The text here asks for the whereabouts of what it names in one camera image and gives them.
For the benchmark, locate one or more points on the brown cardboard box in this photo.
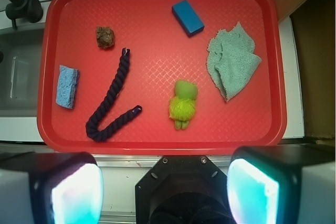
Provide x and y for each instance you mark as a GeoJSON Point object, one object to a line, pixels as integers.
{"type": "Point", "coordinates": [314, 30]}

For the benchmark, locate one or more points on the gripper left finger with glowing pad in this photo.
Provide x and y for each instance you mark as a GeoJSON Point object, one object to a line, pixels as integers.
{"type": "Point", "coordinates": [50, 188]}

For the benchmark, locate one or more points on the teal knitted cloth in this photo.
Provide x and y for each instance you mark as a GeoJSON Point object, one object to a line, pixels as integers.
{"type": "Point", "coordinates": [231, 61]}

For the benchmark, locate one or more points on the red plastic tray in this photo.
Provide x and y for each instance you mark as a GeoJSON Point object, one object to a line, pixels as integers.
{"type": "Point", "coordinates": [160, 54]}

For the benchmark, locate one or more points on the steel sink basin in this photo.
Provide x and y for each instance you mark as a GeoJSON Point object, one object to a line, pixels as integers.
{"type": "Point", "coordinates": [20, 66]}

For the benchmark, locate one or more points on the green fuzzy toy figure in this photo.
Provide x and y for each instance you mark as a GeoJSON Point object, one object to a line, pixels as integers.
{"type": "Point", "coordinates": [182, 107]}

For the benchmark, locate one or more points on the light blue sponge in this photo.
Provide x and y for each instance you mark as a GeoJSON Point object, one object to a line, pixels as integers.
{"type": "Point", "coordinates": [67, 87]}

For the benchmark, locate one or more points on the blue rectangular block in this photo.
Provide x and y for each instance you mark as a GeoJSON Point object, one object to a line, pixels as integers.
{"type": "Point", "coordinates": [187, 18]}

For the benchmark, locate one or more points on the brown rock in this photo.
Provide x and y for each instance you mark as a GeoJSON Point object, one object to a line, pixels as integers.
{"type": "Point", "coordinates": [105, 37]}

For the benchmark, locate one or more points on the black faucet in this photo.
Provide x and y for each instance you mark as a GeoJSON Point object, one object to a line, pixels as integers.
{"type": "Point", "coordinates": [31, 10]}

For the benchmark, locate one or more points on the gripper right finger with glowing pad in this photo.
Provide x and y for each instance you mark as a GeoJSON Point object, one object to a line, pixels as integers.
{"type": "Point", "coordinates": [282, 184]}

